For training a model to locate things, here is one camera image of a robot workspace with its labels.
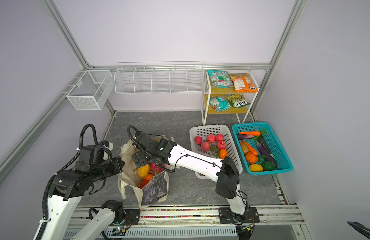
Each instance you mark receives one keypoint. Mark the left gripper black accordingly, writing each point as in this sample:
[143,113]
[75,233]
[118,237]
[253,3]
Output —
[118,164]

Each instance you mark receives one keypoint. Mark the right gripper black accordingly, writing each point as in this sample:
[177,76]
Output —
[140,159]

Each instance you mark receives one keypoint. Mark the pink dragon fruit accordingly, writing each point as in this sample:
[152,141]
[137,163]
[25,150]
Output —
[156,168]

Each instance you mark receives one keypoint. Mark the yellow bell pepper vegetable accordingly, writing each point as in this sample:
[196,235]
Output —
[143,171]

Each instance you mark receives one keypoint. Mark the orange fruit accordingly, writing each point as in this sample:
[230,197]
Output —
[149,177]

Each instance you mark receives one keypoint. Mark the red tomato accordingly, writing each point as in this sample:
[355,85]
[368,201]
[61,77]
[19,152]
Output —
[143,183]

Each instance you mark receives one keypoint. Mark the cream canvas tote bag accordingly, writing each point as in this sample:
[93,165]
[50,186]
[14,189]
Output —
[149,186]

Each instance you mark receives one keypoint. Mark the orange pumpkin vegetable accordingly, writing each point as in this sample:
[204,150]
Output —
[251,158]

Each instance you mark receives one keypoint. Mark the orange snack bag top shelf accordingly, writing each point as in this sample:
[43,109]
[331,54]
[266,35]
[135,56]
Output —
[243,83]

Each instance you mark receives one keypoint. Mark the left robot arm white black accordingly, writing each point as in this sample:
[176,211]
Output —
[92,162]

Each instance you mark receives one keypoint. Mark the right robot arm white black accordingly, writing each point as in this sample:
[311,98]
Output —
[225,175]

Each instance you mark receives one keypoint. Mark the teal snack bag lower shelf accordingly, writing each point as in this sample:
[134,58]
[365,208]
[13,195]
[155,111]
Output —
[219,103]

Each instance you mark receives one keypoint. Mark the teal snack bag shelf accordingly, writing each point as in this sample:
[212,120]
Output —
[220,79]
[219,103]

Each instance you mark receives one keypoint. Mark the teal snack bag top shelf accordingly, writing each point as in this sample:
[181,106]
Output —
[220,79]

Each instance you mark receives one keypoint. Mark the green snack bag lower shelf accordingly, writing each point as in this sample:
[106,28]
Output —
[237,100]

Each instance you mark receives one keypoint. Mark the red apple back left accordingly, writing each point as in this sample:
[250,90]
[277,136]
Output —
[198,140]

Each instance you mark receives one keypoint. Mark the red apple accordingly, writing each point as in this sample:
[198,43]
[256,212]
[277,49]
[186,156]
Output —
[198,140]
[221,145]
[211,138]
[205,146]
[219,137]

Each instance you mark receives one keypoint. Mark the red apple front left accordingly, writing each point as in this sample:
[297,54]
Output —
[205,146]

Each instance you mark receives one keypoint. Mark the red apple front middle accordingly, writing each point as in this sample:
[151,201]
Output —
[211,138]

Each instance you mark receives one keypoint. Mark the white plastic fruit basket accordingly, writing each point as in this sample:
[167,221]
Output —
[204,132]

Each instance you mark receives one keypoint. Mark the red apple back right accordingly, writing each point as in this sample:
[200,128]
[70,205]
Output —
[219,137]

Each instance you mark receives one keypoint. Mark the red apple centre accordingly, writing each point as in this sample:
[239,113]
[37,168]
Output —
[221,145]

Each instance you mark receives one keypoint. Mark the small orange tangerine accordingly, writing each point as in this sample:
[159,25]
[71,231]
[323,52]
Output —
[222,153]

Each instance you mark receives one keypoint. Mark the white mesh box basket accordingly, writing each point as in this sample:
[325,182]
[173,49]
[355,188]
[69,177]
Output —
[91,90]

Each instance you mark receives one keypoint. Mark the brown potato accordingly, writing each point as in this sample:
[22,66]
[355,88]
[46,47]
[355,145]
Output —
[244,148]

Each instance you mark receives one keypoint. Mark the white two-tier wooden shelf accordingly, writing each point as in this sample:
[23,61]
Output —
[241,108]

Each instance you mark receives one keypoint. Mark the orange carrot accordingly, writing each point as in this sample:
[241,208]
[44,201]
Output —
[254,133]
[251,149]

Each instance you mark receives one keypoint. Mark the yellow corn vegetable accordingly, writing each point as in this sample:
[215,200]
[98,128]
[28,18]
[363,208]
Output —
[255,168]

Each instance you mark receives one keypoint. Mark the dark green cucumber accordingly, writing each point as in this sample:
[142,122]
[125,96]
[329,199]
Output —
[261,141]

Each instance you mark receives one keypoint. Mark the purple eggplant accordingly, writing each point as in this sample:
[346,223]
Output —
[263,155]

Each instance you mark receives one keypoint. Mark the green avocado vegetable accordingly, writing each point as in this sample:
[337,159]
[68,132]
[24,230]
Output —
[268,166]

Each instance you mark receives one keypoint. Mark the teal plastic vegetable basket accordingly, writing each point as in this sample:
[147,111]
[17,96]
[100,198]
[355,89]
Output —
[279,154]

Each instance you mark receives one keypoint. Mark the black tripod leg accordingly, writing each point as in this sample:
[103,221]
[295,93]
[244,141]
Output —
[360,228]

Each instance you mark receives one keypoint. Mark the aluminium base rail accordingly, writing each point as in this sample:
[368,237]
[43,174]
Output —
[206,221]

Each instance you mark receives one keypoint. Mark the white wire wall basket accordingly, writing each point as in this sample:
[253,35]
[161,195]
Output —
[159,77]

